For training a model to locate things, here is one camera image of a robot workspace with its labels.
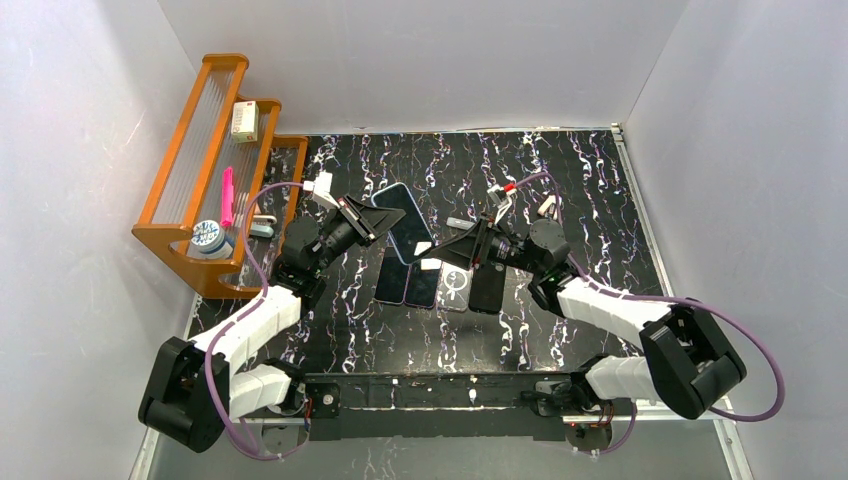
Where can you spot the orange wooden shelf rack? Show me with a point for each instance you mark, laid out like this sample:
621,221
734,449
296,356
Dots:
187,187

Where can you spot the white and red box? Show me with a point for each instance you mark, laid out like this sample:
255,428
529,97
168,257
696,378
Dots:
245,122

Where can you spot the black phone case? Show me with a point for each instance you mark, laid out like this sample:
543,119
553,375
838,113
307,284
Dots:
487,289

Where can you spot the teal and white stapler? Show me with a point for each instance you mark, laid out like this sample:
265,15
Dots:
262,226

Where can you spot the blue and white tape roll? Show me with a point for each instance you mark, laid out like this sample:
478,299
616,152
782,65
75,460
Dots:
210,241

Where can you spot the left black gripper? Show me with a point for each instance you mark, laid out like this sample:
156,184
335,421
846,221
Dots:
361,223

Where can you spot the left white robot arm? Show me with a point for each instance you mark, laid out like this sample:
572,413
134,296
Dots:
199,388

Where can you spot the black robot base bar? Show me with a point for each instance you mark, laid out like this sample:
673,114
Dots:
547,406

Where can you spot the grey and orange marker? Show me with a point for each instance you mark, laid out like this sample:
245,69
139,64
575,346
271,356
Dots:
459,224

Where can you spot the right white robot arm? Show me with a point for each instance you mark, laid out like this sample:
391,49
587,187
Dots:
687,362

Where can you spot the purple phone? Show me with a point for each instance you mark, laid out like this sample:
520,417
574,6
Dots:
422,283

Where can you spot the clear magsafe phone case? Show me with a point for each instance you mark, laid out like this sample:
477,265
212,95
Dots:
453,289

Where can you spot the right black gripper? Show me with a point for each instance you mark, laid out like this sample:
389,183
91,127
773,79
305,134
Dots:
479,246

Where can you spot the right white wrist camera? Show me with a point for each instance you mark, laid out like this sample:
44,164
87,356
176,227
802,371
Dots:
503,197

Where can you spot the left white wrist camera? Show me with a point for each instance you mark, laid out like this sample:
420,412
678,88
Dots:
319,190

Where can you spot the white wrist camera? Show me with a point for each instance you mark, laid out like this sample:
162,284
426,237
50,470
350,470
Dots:
319,190
503,197

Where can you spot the black phone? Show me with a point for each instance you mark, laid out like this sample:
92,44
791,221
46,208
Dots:
392,280

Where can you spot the pink highlighter marker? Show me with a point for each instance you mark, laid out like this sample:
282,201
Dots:
226,218

